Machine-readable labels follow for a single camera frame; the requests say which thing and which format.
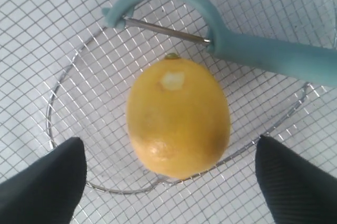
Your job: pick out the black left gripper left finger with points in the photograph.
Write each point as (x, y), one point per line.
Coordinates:
(49, 190)

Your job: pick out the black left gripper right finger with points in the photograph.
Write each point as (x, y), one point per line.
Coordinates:
(295, 190)

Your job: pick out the teal handled peeler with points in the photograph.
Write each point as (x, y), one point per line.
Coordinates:
(306, 62)

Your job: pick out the yellow lemon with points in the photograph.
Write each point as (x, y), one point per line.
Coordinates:
(177, 117)

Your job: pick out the oval steel wire mesh basket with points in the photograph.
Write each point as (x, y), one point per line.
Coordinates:
(64, 74)

